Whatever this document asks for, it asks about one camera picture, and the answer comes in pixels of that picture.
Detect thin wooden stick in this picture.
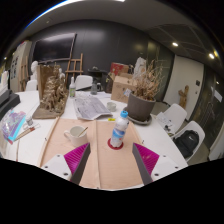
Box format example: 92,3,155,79
77,126,90,138

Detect white bottle with blue cap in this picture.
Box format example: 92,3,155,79
109,110,130,149

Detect cardboard box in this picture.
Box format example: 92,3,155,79
110,72,138,104

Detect small paint jar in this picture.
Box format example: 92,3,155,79
25,115,34,127

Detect wooden easel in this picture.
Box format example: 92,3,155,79
64,52,84,79

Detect wooden paintbrush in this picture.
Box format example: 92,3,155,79
13,122,42,142

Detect white glue bottle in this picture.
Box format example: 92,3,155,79
68,76,77,99

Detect black case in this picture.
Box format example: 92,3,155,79
0,88,22,119

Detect grey plant saucer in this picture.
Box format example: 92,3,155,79
122,106,154,126

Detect red box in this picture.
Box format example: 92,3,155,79
109,62,130,77

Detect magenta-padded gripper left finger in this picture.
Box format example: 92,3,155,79
41,142,92,185

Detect beige cabinet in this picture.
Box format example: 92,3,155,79
9,40,33,93

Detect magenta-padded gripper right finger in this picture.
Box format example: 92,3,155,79
132,142,183,186

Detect black backpack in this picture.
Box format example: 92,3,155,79
173,129,200,159

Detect white ceramic mug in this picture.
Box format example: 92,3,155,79
63,125,89,148

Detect grey jug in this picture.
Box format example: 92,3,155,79
89,78,103,96

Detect wooden mannequin figure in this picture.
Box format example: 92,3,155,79
178,84,190,109

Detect black wall screen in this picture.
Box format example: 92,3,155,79
32,32,78,64

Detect loose papers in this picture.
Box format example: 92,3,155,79
156,111,176,133

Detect printed newspaper sheet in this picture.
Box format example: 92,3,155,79
72,94,114,121

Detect white plaster bust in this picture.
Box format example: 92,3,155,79
30,60,39,81

